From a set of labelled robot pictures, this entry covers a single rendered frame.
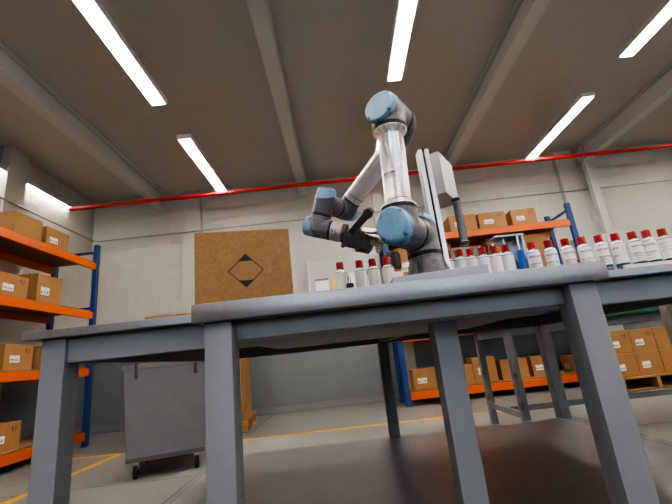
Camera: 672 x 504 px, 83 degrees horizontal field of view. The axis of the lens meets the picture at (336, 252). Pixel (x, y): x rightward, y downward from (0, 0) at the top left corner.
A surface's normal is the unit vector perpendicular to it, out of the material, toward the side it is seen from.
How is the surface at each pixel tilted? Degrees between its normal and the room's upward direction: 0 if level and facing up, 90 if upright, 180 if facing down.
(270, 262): 90
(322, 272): 90
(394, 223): 97
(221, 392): 90
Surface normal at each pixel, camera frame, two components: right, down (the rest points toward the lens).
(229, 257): 0.16, -0.28
